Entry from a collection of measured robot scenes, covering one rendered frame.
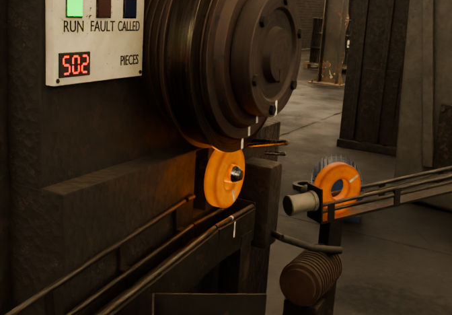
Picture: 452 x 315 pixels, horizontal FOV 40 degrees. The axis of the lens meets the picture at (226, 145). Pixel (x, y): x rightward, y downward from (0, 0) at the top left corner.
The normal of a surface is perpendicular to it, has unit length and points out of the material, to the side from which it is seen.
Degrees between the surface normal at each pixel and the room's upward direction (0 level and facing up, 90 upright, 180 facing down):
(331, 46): 90
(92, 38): 90
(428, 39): 90
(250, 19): 56
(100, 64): 90
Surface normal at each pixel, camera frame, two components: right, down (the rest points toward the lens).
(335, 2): -0.48, 0.17
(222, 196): 0.88, 0.16
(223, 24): 0.01, -0.11
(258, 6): -0.27, -0.62
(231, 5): 0.09, -0.35
